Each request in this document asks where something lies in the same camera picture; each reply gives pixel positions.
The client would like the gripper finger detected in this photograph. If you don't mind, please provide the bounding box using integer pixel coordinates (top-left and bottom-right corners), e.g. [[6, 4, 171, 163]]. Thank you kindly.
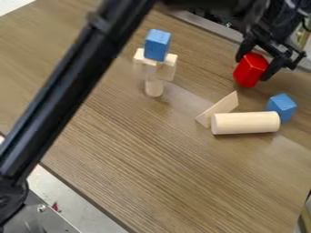
[[234, 35, 258, 64], [258, 56, 295, 82]]

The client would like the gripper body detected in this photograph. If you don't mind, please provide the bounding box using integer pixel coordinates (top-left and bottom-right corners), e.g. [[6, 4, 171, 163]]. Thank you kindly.
[[241, 0, 311, 69]]

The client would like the red polygon block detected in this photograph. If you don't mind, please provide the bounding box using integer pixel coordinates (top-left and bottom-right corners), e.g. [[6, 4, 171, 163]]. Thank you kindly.
[[232, 52, 271, 88]]

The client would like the blue cube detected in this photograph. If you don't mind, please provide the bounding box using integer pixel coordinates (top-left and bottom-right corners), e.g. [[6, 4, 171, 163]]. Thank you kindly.
[[265, 93, 298, 124]]

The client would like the wooden pyramid wedge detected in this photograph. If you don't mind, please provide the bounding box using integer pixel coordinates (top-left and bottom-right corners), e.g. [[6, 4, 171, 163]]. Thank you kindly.
[[193, 90, 241, 129]]

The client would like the large wooden cylinder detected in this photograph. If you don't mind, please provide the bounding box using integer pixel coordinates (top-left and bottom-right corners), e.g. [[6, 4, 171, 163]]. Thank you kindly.
[[210, 110, 282, 136]]

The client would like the wooden bridge block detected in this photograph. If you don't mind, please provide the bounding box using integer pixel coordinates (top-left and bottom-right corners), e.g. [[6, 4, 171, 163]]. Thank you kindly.
[[132, 47, 180, 82]]

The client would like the blue rectangular block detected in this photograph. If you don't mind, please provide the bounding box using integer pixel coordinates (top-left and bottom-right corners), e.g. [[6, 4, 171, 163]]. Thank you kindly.
[[143, 28, 175, 63]]

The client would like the small wooden cylinder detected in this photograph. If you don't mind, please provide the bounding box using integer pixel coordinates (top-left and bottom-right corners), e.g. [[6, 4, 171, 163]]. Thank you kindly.
[[143, 72, 166, 98]]

